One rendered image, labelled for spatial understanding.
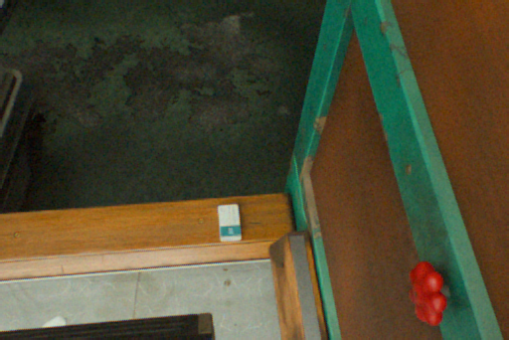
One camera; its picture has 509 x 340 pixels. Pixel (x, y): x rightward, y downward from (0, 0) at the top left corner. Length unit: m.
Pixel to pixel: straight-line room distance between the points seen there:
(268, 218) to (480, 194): 0.59
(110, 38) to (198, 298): 1.57
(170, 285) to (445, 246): 0.59
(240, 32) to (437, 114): 1.89
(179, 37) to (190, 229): 1.44
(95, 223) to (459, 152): 0.68
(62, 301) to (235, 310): 0.29
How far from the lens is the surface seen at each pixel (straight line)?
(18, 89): 1.73
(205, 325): 0.51
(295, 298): 0.77
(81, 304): 0.91
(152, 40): 2.25
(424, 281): 0.38
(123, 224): 0.92
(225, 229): 0.88
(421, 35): 0.44
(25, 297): 0.94
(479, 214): 0.37
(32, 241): 0.95
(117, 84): 2.11
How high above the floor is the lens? 1.59
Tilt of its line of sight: 62 degrees down
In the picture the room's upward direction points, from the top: 2 degrees clockwise
